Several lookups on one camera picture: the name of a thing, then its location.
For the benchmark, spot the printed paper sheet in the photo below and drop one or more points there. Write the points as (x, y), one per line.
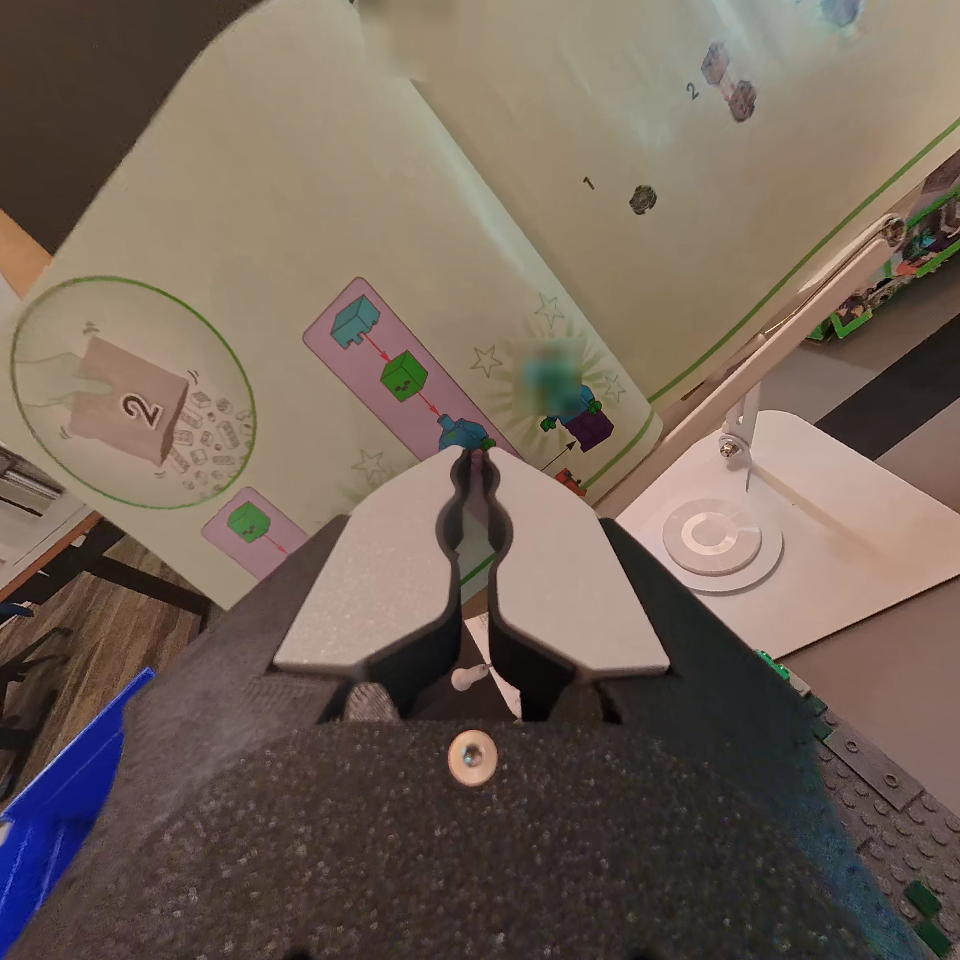
(481, 639)

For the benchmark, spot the wooden background table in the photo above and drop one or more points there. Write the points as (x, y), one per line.
(30, 525)

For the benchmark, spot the small white peg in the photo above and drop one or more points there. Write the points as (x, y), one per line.
(465, 679)

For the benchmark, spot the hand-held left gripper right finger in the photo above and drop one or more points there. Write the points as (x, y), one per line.
(577, 585)

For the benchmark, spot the instruction booklet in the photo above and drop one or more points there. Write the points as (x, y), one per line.
(300, 225)

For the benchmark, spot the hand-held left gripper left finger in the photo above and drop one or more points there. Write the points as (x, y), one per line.
(367, 585)

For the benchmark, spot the pictured green toy box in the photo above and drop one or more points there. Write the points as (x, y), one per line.
(900, 262)

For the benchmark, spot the blue plastic bin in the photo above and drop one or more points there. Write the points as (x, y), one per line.
(52, 810)

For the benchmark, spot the grey desk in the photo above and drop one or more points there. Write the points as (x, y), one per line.
(900, 660)

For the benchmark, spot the grey brick building model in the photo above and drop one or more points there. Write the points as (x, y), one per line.
(885, 810)

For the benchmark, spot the white stand with wooden tray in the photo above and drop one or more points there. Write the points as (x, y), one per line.
(862, 525)

